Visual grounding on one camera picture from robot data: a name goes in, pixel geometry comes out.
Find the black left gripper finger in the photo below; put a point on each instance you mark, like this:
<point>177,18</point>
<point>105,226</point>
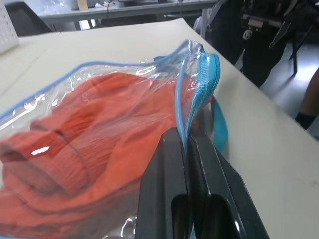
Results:
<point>159,189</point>

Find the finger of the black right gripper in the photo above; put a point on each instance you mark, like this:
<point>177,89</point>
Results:
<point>224,189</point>

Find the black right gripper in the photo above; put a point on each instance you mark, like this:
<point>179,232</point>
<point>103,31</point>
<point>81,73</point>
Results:
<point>261,21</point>

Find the clear plastic pouch blue trim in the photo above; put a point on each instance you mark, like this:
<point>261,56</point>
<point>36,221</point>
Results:
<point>159,74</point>

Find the orange cloth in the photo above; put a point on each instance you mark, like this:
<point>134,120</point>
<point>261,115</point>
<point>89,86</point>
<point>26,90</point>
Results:
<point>104,119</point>

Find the person's leg with black sock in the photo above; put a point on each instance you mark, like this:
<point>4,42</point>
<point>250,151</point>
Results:
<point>310,99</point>

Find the grey metal table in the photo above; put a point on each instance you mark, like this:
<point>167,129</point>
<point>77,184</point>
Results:
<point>129,11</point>

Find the white perforated box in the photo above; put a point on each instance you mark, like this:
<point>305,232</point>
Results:
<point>6,27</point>

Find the black stand frame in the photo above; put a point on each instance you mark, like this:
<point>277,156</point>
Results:
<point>239,49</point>

